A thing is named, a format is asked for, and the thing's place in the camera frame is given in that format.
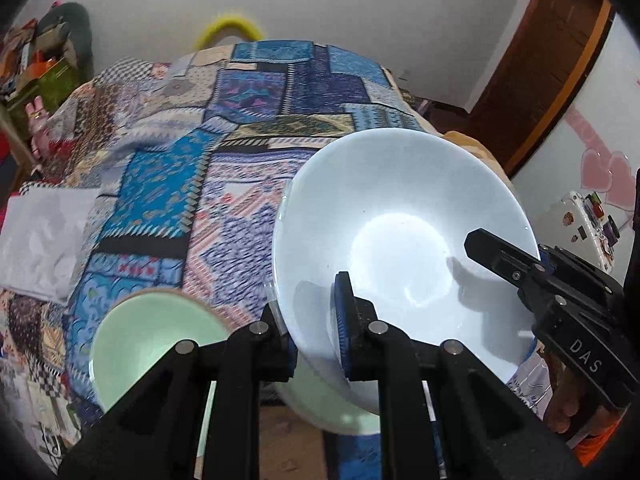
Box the beige orange green blanket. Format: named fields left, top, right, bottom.
left=442, top=130, right=515, bottom=193

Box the mint green plate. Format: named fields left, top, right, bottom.
left=273, top=361, right=381, bottom=436

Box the white plastic bag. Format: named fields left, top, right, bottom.
left=1, top=188, right=99, bottom=302

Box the grey green neck pillow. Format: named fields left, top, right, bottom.
left=35, top=2, right=93, bottom=81

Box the right hand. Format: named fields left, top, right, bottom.
left=544, top=367, right=586, bottom=434

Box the white patterned bowl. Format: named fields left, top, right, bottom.
left=272, top=128, right=538, bottom=412

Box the wooden wardrobe with sliding doors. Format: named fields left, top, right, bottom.
left=464, top=0, right=640, bottom=281

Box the mint green bowl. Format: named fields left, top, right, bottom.
left=88, top=287, right=237, bottom=413

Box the patchwork patterned cloth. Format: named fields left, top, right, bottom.
left=1, top=41, right=431, bottom=474

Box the pink rabbit toy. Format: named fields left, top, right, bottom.
left=25, top=96, right=53, bottom=160

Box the white suitcase with stickers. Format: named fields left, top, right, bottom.
left=533, top=191, right=622, bottom=274

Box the green box of clutter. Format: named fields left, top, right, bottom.
left=6, top=60, right=86, bottom=140

